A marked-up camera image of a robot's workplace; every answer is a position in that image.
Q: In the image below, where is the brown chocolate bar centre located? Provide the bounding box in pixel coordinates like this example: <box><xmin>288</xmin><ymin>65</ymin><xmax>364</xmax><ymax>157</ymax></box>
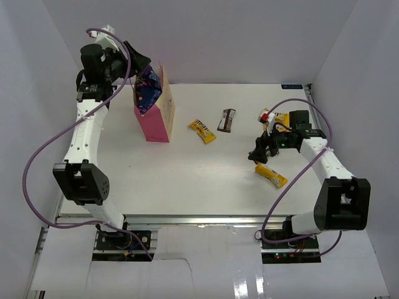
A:
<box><xmin>217</xmin><ymin>108</ymin><xmax>236</xmax><ymax>133</ymax></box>

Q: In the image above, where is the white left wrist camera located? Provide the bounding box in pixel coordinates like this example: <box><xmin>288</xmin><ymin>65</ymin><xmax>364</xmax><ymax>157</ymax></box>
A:
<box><xmin>89</xmin><ymin>24</ymin><xmax>120</xmax><ymax>51</ymax></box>

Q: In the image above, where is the pink cream paper bag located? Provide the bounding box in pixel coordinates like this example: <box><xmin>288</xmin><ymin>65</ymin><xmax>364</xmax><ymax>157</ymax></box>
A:
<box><xmin>133</xmin><ymin>64</ymin><xmax>175</xmax><ymax>143</ymax></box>

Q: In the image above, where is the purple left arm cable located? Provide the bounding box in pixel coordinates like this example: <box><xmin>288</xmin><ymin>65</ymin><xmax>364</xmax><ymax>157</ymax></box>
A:
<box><xmin>23</xmin><ymin>27</ymin><xmax>153</xmax><ymax>261</ymax></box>

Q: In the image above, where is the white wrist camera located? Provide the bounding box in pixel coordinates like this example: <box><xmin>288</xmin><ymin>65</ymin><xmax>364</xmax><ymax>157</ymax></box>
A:
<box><xmin>257</xmin><ymin>110</ymin><xmax>276</xmax><ymax>132</ymax></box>
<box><xmin>89</xmin><ymin>24</ymin><xmax>120</xmax><ymax>51</ymax></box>

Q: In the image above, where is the blue label right corner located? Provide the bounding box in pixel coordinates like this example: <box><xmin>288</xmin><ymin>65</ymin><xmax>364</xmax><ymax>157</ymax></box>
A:
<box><xmin>281</xmin><ymin>84</ymin><xmax>303</xmax><ymax>90</ymax></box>

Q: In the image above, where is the yellow snack bar near front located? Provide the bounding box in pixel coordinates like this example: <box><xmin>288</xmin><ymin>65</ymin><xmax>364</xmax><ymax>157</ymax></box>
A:
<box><xmin>255</xmin><ymin>163</ymin><xmax>287</xmax><ymax>189</ymax></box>

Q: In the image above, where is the dark blue purple snack bag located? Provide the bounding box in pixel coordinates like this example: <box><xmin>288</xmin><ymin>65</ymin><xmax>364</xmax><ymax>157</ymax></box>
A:
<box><xmin>134</xmin><ymin>65</ymin><xmax>162</xmax><ymax>115</ymax></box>

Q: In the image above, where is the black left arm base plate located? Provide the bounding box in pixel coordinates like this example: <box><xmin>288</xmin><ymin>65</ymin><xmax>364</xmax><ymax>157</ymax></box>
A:
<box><xmin>95</xmin><ymin>230</ymin><xmax>151</xmax><ymax>251</ymax></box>

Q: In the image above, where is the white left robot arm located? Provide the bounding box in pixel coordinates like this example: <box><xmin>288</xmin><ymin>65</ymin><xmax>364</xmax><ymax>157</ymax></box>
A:
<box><xmin>52</xmin><ymin>41</ymin><xmax>151</xmax><ymax>249</ymax></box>

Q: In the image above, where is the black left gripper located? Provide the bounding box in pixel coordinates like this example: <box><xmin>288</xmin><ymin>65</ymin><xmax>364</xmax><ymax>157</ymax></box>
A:
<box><xmin>102</xmin><ymin>41</ymin><xmax>150</xmax><ymax>83</ymax></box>

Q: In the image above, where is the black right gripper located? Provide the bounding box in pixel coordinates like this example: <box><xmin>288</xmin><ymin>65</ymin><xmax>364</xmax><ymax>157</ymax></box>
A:
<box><xmin>249</xmin><ymin>122</ymin><xmax>296</xmax><ymax>164</ymax></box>

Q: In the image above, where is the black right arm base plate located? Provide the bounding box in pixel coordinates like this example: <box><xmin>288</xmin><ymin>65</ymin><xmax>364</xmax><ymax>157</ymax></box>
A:
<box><xmin>260</xmin><ymin>229</ymin><xmax>322</xmax><ymax>264</ymax></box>

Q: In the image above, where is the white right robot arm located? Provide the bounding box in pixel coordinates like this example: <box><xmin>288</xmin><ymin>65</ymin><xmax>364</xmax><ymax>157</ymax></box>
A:
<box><xmin>248</xmin><ymin>109</ymin><xmax>371</xmax><ymax>249</ymax></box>

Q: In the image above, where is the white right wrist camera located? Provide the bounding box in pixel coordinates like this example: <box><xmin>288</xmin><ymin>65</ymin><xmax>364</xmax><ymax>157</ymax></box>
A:
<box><xmin>257</xmin><ymin>110</ymin><xmax>276</xmax><ymax>132</ymax></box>

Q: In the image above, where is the yellow m&m packet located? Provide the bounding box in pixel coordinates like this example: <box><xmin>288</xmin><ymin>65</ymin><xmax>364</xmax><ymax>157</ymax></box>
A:
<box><xmin>188</xmin><ymin>119</ymin><xmax>217</xmax><ymax>144</ymax></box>
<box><xmin>264</xmin><ymin>108</ymin><xmax>291</xmax><ymax>132</ymax></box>

